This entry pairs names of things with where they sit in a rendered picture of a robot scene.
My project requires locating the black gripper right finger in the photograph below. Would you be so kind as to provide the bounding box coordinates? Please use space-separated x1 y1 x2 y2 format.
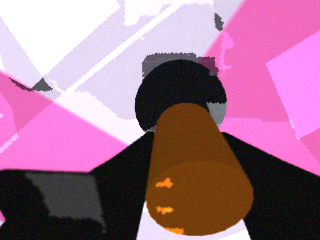
221 132 320 240

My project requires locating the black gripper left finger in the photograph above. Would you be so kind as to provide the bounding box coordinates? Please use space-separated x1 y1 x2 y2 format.
0 131 155 240

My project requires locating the orange knob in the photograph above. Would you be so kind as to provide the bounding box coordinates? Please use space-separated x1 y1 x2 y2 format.
145 103 254 236

